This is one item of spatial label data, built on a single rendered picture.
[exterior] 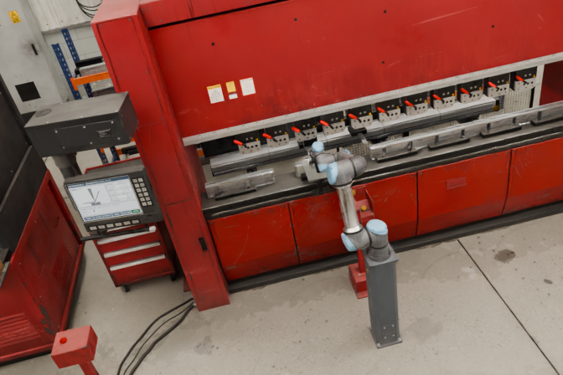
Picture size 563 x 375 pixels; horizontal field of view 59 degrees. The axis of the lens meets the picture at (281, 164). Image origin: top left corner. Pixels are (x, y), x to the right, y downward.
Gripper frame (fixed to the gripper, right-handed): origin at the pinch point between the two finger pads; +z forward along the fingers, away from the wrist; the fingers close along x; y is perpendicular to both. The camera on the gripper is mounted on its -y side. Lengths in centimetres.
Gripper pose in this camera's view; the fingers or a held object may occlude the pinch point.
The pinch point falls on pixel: (316, 165)
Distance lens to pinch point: 353.3
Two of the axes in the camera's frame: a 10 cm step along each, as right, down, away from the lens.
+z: 0.2, 2.9, 9.6
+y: -2.3, -9.3, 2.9
